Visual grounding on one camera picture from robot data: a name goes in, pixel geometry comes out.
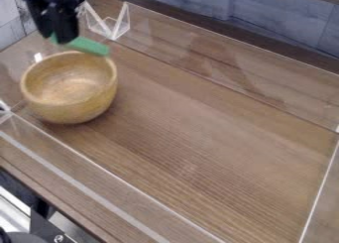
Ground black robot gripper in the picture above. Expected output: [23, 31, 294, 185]
[25, 0, 85, 44]

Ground green rectangular block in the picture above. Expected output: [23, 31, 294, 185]
[50, 35, 110, 57]

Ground wooden bowl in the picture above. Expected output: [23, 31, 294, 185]
[21, 51, 118, 124]

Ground clear acrylic corner bracket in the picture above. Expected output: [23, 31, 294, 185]
[81, 1, 131, 41]

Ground clear acrylic wall panels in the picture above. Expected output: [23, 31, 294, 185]
[0, 6, 339, 243]

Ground black metal table mount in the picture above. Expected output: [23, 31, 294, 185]
[0, 169, 81, 243]

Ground black cable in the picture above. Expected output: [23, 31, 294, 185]
[0, 227, 11, 243]

